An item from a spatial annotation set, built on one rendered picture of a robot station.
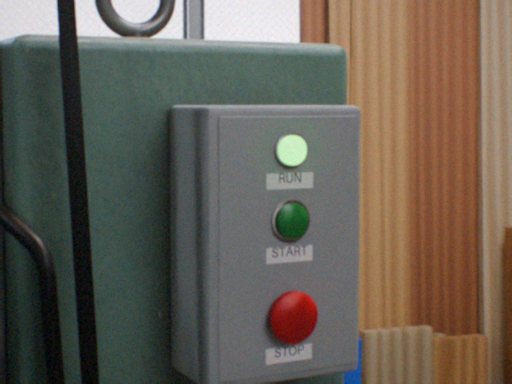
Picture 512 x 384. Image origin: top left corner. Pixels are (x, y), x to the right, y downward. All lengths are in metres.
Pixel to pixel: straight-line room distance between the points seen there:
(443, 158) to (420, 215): 0.13
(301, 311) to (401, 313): 1.48
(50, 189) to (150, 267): 0.08
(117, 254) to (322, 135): 0.14
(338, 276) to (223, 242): 0.08
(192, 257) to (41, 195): 0.09
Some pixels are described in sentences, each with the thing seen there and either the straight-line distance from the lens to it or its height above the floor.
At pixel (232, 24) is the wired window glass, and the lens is 2.10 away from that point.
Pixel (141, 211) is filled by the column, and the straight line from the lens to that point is 0.57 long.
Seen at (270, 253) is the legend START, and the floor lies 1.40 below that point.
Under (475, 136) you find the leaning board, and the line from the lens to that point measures 2.12.
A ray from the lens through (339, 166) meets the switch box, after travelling 0.56.
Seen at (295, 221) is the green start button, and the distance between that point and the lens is 0.54.
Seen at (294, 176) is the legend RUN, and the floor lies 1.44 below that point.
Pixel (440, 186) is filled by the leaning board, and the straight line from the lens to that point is 2.08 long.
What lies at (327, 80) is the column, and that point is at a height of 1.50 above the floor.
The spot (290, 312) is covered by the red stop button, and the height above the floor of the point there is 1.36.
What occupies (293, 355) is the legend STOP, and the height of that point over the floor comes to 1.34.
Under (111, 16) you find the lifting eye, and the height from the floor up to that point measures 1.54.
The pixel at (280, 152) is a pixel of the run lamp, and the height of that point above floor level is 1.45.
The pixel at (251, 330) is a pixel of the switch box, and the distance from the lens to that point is 0.54.
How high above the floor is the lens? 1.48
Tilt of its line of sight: 5 degrees down
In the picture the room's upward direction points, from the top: straight up
